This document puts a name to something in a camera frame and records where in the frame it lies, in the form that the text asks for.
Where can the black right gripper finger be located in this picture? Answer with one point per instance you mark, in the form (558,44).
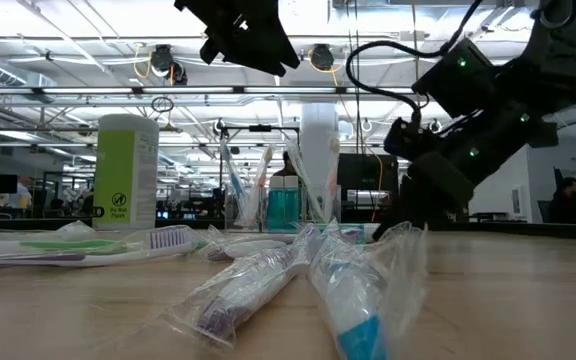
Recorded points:
(410,215)

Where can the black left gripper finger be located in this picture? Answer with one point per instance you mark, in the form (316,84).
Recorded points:
(275,52)

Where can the bagged green toothbrush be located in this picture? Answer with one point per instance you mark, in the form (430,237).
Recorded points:
(68,245)
(308,185)

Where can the bagged purple toothbrush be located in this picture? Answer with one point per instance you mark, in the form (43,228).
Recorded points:
(248,248)
(243,292)
(168,237)

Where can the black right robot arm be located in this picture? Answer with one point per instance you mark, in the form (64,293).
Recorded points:
(558,60)

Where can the large black display screen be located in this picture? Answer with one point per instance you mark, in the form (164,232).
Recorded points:
(363,170)

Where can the clear plastic organizer tray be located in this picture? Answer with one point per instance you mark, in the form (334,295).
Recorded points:
(333,210)

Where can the white building column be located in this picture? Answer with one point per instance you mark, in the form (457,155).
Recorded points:
(318,125)

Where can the black office chair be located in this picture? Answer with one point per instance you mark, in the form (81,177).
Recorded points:
(558,175)

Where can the person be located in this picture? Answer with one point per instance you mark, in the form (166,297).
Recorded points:
(286,165)
(565,200)
(20,197)

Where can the long ceiling light strip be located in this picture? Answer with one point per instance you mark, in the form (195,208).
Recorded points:
(93,90)

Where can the green white wipes canister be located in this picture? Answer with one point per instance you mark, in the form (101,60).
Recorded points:
(125,175)

